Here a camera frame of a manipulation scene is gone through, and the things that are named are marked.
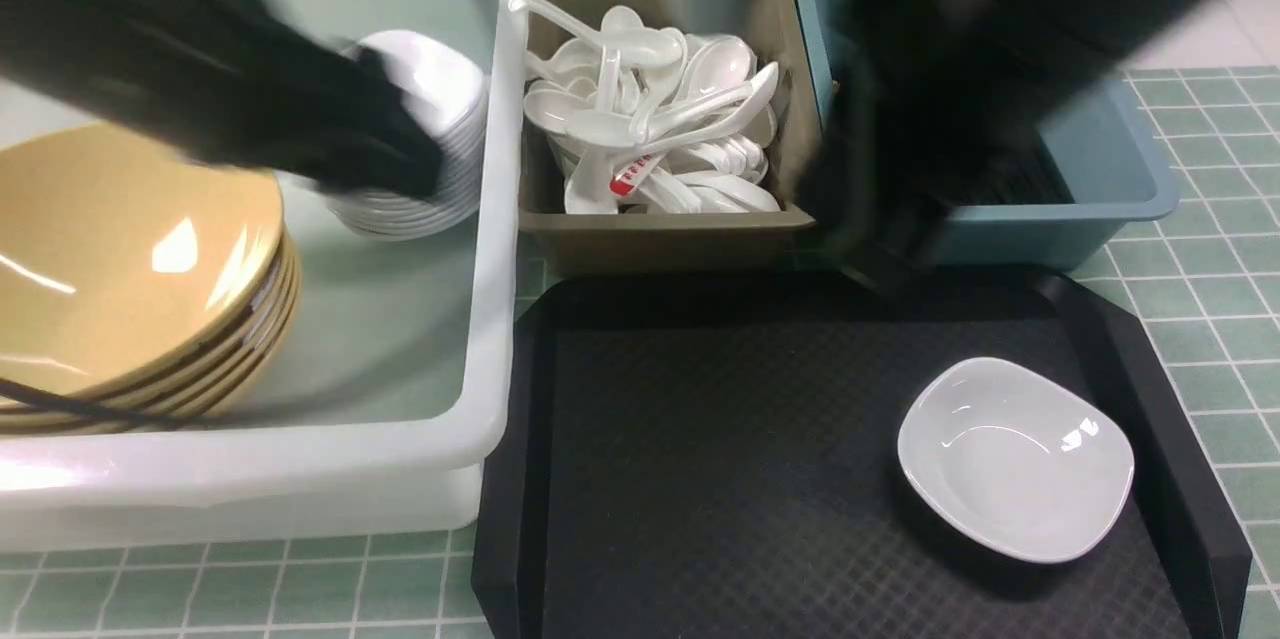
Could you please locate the white square dish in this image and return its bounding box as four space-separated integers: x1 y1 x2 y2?
896 357 1137 565

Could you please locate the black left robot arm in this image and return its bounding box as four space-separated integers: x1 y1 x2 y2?
1 0 445 200

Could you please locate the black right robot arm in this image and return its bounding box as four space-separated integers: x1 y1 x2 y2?
794 0 1203 295

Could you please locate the olive brown plastic bin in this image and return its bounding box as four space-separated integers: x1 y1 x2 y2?
518 0 822 278

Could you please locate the pile of white spoons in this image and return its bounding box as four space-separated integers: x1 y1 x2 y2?
508 0 783 216

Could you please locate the black plastic tray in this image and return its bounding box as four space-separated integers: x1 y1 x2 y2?
472 268 1252 638

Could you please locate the stack of white dishes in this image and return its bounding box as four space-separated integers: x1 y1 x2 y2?
326 29 489 242

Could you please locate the large translucent white tub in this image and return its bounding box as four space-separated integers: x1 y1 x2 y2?
3 0 529 553

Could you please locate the bundle of black chopsticks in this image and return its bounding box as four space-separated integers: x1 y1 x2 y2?
951 150 1074 206

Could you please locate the stack of tan bowls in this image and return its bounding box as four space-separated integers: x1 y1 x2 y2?
1 123 302 437

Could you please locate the blue plastic bin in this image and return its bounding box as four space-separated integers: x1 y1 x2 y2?
797 0 1179 286

